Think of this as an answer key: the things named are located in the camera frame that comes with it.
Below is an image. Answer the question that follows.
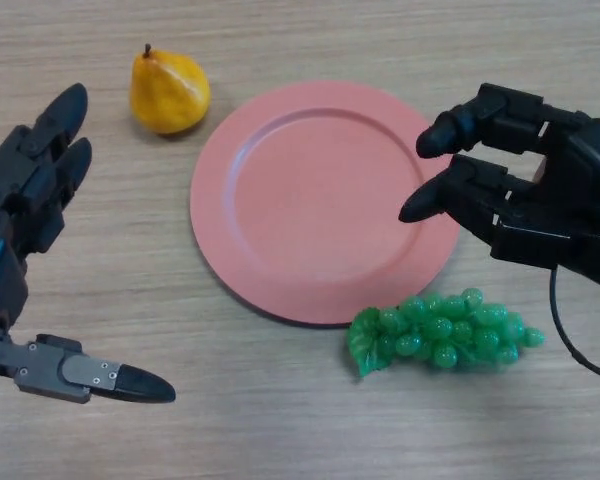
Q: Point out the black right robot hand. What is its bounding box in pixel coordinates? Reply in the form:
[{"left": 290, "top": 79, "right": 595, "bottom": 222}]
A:
[{"left": 398, "top": 82, "right": 600, "bottom": 291}]

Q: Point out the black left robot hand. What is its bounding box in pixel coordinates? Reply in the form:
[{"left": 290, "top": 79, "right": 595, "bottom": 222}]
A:
[{"left": 0, "top": 82, "right": 177, "bottom": 405}]

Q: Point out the green grapes bunch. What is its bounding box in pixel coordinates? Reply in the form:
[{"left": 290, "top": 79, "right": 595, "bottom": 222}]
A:
[{"left": 348, "top": 286, "right": 547, "bottom": 380}]

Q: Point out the pink round plate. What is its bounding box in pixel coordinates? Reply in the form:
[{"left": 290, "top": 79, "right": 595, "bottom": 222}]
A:
[{"left": 189, "top": 82, "right": 462, "bottom": 329}]

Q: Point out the yellow pear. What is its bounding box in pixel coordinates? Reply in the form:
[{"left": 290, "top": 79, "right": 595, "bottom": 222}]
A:
[{"left": 130, "top": 43, "right": 212, "bottom": 136}]

